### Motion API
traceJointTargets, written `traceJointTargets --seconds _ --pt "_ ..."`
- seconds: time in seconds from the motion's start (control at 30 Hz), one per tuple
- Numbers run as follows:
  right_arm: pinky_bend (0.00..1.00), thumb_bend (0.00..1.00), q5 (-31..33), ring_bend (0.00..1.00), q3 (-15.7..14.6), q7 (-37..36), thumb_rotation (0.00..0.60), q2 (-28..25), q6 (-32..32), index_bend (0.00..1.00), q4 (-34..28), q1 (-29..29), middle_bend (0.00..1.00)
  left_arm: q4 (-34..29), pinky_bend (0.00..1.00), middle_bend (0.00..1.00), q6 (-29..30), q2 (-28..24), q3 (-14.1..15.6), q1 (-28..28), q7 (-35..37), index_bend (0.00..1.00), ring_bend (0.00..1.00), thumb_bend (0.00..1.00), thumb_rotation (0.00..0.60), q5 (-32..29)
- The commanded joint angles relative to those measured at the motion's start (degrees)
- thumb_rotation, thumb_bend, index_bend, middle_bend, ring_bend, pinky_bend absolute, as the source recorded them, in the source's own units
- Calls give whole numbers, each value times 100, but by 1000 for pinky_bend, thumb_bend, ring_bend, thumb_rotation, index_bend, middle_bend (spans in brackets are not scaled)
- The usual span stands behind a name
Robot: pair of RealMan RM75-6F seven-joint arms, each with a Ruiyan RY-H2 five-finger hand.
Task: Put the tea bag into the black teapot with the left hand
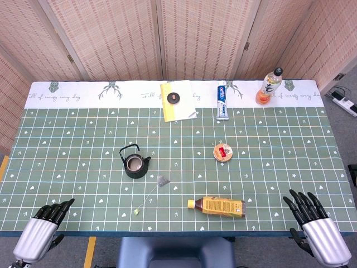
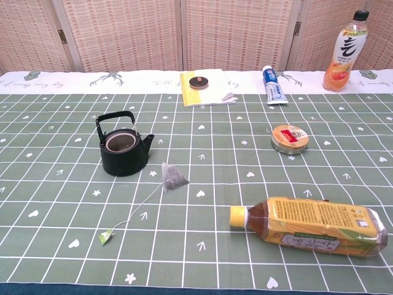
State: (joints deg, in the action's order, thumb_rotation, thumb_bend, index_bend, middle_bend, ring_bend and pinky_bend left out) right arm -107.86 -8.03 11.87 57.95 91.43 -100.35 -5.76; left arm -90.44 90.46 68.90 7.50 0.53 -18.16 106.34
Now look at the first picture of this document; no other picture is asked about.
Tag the metal screen hinge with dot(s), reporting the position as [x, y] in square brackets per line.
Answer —
[340, 77]
[70, 58]
[246, 46]

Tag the woven folding screen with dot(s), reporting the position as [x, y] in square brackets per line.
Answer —
[111, 42]

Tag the blue white toothpaste tube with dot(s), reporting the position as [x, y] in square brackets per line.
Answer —
[221, 96]

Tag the black teapot lid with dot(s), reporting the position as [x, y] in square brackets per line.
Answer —
[173, 99]

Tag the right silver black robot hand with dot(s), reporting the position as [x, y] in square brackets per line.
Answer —
[323, 237]

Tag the orange drink bottle black cap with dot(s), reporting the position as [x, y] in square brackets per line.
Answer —
[265, 89]

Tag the round tin red label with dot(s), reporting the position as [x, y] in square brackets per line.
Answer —
[223, 152]

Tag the yellow white notebook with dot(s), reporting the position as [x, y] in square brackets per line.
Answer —
[182, 111]

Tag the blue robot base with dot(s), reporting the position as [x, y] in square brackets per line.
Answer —
[134, 251]

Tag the tea bottle yellow label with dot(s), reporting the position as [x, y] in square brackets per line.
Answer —
[220, 207]

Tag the white power strip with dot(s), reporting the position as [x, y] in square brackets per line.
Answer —
[346, 104]

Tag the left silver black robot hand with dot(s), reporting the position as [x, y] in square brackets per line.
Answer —
[36, 237]

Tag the black cast iron teapot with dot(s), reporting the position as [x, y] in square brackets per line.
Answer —
[139, 173]

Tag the green grid tablecloth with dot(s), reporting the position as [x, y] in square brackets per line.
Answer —
[83, 139]

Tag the black floor equipment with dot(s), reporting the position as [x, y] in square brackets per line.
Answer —
[353, 176]

